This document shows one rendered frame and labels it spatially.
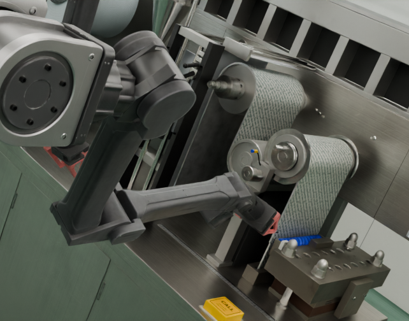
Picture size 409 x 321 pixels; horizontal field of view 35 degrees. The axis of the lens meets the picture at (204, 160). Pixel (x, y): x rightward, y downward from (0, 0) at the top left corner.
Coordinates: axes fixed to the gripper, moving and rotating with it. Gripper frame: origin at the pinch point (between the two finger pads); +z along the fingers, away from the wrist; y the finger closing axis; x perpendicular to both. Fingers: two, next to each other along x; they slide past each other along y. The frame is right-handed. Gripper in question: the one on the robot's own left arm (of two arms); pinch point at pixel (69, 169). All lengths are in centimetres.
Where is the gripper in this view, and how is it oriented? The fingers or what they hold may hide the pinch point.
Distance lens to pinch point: 161.1
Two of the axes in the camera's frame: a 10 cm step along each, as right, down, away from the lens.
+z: -0.4, 7.6, 6.5
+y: -7.3, -4.7, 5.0
